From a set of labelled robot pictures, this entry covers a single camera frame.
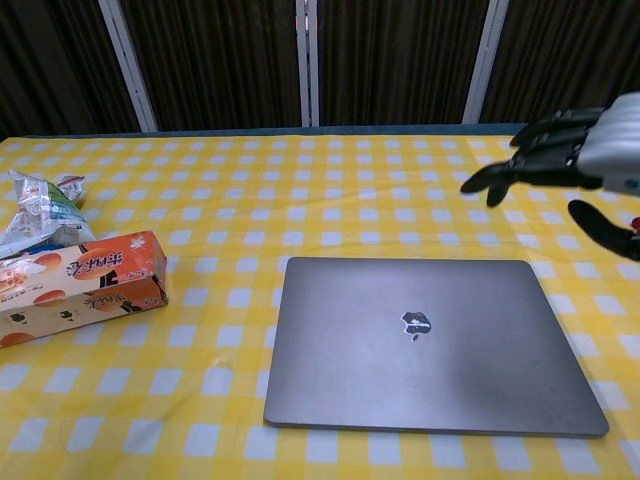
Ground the yellow white checked tablecloth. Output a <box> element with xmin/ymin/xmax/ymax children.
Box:
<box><xmin>0</xmin><ymin>130</ymin><xmax>640</xmax><ymax>480</ymax></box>

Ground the black curtain panel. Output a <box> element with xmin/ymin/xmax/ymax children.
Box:
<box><xmin>119</xmin><ymin>0</ymin><xmax>304</xmax><ymax>134</ymax></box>
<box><xmin>0</xmin><ymin>0</ymin><xmax>140</xmax><ymax>141</ymax></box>
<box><xmin>480</xmin><ymin>0</ymin><xmax>640</xmax><ymax>125</ymax></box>
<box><xmin>315</xmin><ymin>0</ymin><xmax>492</xmax><ymax>127</ymax></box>

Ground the crumpled silver snack bag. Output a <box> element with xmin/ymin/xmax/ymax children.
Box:
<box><xmin>0</xmin><ymin>168</ymin><xmax>96</xmax><ymax>251</ymax></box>

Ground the grey laptop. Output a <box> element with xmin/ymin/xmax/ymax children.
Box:
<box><xmin>263</xmin><ymin>256</ymin><xmax>610</xmax><ymax>440</ymax></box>

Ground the blue white snack packet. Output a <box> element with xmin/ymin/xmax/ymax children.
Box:
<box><xmin>19</xmin><ymin>240</ymin><xmax>71</xmax><ymax>254</ymax></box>

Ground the orange biscuit box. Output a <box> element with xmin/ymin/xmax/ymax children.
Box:
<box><xmin>0</xmin><ymin>229</ymin><xmax>170</xmax><ymax>350</ymax></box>

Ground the blue felt table cover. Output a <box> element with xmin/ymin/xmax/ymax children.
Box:
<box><xmin>22</xmin><ymin>121</ymin><xmax>532</xmax><ymax>140</ymax></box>

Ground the white partition post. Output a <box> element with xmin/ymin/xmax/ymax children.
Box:
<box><xmin>97</xmin><ymin>0</ymin><xmax>160</xmax><ymax>133</ymax></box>
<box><xmin>461</xmin><ymin>0</ymin><xmax>512</xmax><ymax>125</ymax></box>
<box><xmin>294</xmin><ymin>0</ymin><xmax>321</xmax><ymax>128</ymax></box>

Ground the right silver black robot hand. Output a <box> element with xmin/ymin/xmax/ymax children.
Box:
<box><xmin>459</xmin><ymin>91</ymin><xmax>640</xmax><ymax>262</ymax></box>

